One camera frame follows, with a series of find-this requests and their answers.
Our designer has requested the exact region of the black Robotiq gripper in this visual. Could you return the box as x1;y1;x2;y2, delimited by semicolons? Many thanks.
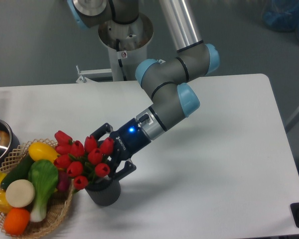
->
90;118;151;180

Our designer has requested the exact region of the red tulip bouquet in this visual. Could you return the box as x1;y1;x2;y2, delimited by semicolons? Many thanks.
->
54;130;114;192

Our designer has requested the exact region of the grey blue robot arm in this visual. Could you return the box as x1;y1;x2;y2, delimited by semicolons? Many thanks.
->
68;0;220;180

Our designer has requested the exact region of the dark grey ribbed vase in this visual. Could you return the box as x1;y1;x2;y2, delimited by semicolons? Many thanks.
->
85;176;121;206

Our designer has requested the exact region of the purple red radish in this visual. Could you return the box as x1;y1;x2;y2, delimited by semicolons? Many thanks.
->
56;171;71;192

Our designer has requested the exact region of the green bok choy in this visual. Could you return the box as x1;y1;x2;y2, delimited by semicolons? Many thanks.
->
28;159;58;223

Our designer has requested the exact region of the yellow squash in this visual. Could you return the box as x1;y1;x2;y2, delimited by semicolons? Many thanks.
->
28;142;59;163

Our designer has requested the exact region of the woven wicker basket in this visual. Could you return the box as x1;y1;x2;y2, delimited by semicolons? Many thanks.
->
0;139;73;239

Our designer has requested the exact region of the green cucumber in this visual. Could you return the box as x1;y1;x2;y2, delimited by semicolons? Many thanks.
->
0;154;34;190

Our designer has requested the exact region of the round cream bun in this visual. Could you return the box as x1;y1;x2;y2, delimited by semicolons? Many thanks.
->
5;179;35;208

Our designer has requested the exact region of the orange fruit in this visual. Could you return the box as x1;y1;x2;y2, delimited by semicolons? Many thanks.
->
3;208;30;236

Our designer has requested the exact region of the yellow bell pepper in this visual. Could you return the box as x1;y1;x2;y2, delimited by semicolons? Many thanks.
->
0;189;12;214

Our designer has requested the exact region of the blue plastic bag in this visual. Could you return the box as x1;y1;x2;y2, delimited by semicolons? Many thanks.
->
261;0;299;41

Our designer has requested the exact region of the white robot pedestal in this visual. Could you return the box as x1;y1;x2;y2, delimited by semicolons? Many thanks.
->
75;12;165;84

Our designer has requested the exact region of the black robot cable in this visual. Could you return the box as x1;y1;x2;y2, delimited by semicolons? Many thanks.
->
115;38;127;82

